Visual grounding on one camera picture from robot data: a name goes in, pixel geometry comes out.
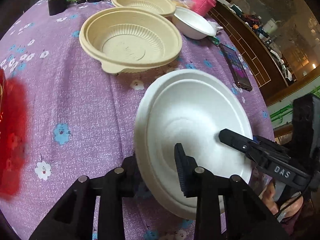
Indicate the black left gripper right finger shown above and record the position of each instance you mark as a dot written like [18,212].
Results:
[247,217]

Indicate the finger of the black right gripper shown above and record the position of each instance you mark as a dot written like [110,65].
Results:
[240,143]

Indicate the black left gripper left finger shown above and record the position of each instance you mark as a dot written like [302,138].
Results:
[72,216]

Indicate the white paper plate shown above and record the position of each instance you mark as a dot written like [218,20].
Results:
[189,107]

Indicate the small white paper bowl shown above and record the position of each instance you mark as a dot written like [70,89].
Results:
[192,25]

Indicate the large beige plastic bowl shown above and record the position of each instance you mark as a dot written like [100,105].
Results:
[130,40]

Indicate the person's right hand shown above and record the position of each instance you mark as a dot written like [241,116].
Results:
[268,199]

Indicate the wooden sideboard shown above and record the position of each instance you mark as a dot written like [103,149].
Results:
[271,82]

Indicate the smartphone with colourful screen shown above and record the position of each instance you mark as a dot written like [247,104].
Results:
[237,70]

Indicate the red scalloped plate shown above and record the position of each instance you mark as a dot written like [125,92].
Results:
[13,128]

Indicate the bag of snacks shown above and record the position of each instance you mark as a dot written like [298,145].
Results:
[189,4]

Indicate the dark cylindrical motor with gear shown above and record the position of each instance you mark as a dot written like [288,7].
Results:
[56,6]

